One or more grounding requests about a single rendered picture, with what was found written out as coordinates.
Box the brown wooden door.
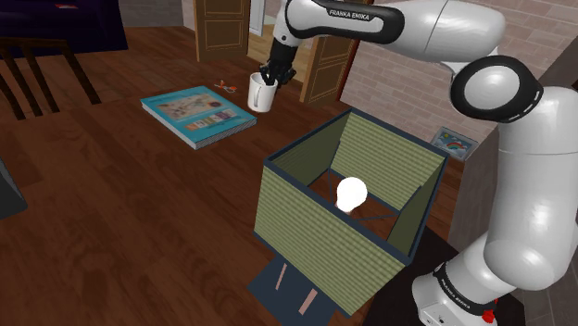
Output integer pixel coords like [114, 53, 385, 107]
[299, 34, 363, 107]
[193, 0, 252, 63]

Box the dark blue sofa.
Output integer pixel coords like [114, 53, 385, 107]
[0, 0, 131, 60]

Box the white mug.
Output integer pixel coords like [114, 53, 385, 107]
[246, 71, 279, 114]

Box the dark grey block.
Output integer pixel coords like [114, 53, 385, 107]
[0, 157, 30, 221]

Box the green square shade lamp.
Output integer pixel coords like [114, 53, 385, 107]
[246, 107, 451, 326]

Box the teal book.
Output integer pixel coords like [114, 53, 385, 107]
[139, 84, 258, 151]

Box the rainbow picture frame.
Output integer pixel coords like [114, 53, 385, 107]
[430, 126, 480, 163]

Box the dark wooden chair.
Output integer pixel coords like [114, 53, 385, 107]
[0, 37, 103, 121]

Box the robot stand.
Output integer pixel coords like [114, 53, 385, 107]
[363, 224, 528, 326]

